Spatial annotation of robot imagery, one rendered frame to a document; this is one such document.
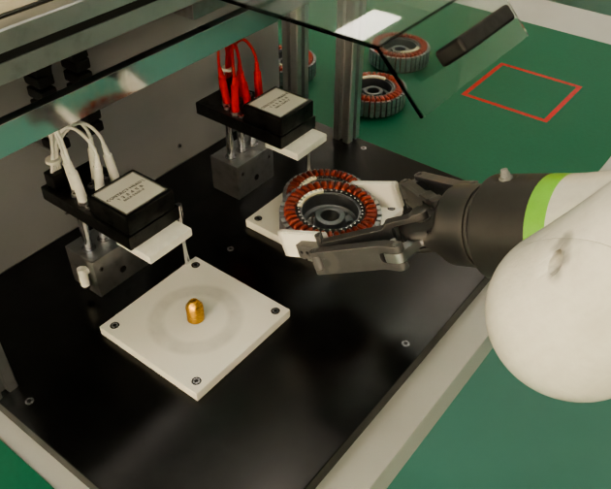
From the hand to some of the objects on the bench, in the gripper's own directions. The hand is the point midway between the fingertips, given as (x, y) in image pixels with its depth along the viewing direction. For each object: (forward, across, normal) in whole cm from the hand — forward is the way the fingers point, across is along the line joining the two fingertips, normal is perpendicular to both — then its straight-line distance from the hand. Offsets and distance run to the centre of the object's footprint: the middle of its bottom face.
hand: (332, 217), depth 76 cm
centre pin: (+10, -15, -5) cm, 19 cm away
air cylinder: (+24, -16, 0) cm, 29 cm away
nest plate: (+11, -15, -6) cm, 20 cm away
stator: (+29, +41, 0) cm, 50 cm away
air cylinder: (+26, +8, 0) cm, 27 cm away
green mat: (+38, +60, +4) cm, 71 cm away
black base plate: (+14, -3, -8) cm, 16 cm away
